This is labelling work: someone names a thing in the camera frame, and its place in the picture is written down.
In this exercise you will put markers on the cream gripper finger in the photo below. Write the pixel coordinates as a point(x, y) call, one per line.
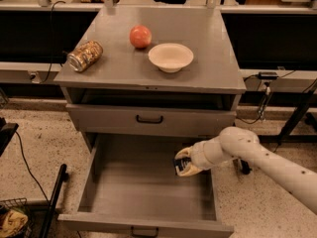
point(188, 171)
point(184, 153)

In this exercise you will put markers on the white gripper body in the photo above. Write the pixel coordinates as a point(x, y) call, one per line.
point(198, 155)

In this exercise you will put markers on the blue rxbar wrapper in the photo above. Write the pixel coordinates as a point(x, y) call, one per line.
point(182, 166)

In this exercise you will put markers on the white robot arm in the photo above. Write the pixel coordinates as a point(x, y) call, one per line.
point(236, 143)

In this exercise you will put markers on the open grey lower drawer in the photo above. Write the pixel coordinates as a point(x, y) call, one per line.
point(131, 188)

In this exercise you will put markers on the grey drawer cabinet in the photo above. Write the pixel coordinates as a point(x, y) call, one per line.
point(125, 76)

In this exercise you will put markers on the closed grey upper drawer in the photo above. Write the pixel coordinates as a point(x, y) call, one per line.
point(192, 123)

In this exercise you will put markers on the white bowl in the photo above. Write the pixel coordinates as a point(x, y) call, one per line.
point(170, 57)

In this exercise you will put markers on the black power adapter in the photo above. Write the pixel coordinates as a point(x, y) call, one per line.
point(267, 75)

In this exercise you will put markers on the red apple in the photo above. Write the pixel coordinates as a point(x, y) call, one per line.
point(140, 37)

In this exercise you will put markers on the black pole stand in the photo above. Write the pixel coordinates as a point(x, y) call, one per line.
point(61, 178)

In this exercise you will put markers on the patterned drink can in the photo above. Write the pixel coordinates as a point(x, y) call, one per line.
point(84, 56)

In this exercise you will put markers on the wire basket with snacks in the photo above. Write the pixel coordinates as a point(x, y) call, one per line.
point(15, 218)

